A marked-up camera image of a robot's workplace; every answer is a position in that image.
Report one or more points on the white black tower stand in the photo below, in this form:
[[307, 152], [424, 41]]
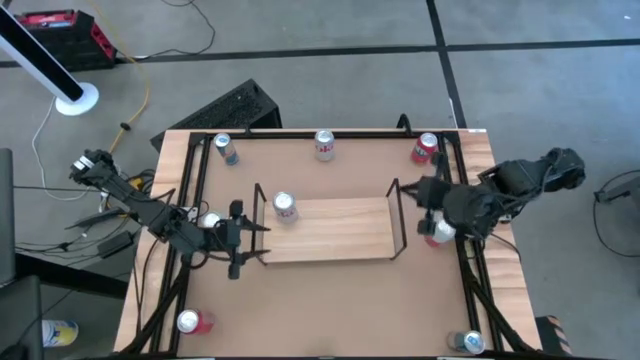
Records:
[[40, 62]]

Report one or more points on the black aluminium table frame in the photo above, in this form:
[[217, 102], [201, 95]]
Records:
[[350, 135]]

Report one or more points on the flat black power strip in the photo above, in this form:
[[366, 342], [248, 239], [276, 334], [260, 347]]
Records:
[[95, 218]]

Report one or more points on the silver Diet Coke can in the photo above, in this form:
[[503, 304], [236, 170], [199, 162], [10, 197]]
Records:
[[324, 147], [285, 207]]

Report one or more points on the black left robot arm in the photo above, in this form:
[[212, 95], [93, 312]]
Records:
[[150, 212]]

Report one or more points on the teal silver energy drink can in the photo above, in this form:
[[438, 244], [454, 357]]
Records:
[[472, 342]]

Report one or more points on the yellow plug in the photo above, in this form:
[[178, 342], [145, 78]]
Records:
[[135, 183]]

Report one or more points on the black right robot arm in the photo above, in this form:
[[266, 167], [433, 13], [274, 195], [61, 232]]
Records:
[[520, 177]]

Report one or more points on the red black toolbox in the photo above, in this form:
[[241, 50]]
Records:
[[65, 42]]

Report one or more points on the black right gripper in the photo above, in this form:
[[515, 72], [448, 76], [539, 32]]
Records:
[[434, 195]]

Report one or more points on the black power adapter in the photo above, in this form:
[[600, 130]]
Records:
[[115, 244]]

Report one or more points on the red Fanta can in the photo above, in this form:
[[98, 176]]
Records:
[[197, 322], [422, 150]]

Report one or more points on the hazard-striped black block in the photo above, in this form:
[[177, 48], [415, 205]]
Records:
[[552, 335]]

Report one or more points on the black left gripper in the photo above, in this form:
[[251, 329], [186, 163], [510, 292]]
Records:
[[234, 235]]

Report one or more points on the blue silver energy drink can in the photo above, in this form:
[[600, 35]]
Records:
[[227, 152]]

